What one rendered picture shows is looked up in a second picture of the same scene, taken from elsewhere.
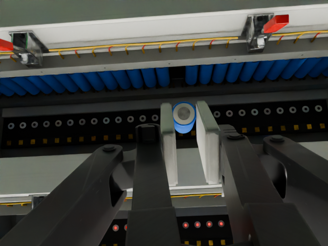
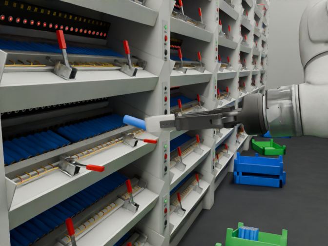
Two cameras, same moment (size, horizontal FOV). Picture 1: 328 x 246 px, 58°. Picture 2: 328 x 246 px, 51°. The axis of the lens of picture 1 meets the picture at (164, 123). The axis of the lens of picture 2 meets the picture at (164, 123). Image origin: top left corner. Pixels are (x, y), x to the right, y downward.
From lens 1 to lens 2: 67 cm
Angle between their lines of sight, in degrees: 68
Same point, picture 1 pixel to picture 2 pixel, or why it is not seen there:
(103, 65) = (107, 136)
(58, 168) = (128, 88)
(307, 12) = (57, 182)
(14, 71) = (127, 129)
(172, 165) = not seen: hidden behind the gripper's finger
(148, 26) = (104, 158)
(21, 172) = (136, 86)
